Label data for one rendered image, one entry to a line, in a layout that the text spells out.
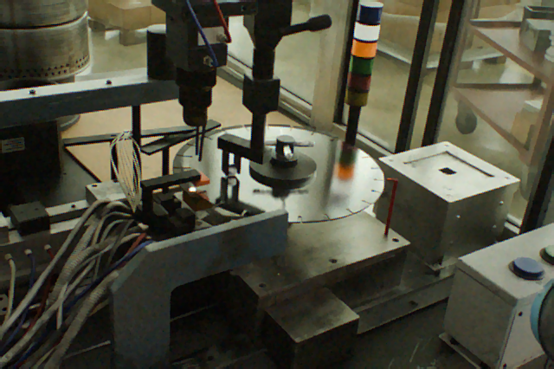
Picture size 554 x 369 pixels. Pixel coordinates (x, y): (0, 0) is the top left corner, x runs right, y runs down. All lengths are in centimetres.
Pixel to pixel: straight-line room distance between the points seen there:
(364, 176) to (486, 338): 30
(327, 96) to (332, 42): 13
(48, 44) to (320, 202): 76
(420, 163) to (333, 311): 41
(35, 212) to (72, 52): 56
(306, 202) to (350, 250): 13
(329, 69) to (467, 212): 60
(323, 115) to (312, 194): 71
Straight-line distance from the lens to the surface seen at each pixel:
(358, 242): 116
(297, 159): 113
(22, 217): 114
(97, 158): 159
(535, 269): 109
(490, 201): 132
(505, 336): 108
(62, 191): 132
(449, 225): 127
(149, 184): 102
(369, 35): 133
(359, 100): 137
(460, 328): 114
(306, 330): 102
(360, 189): 111
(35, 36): 157
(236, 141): 107
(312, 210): 103
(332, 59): 171
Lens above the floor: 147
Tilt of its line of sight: 28 degrees down
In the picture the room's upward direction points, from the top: 6 degrees clockwise
